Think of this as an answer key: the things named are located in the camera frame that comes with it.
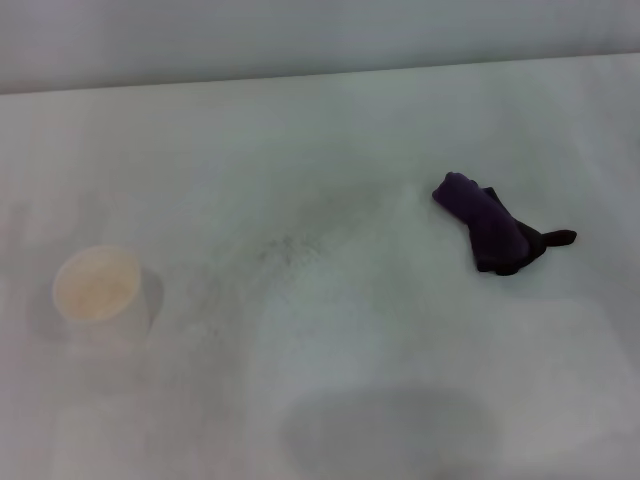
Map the purple and black rag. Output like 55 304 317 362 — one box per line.
430 171 579 277

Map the white paper cup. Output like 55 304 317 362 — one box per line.
51 244 165 354

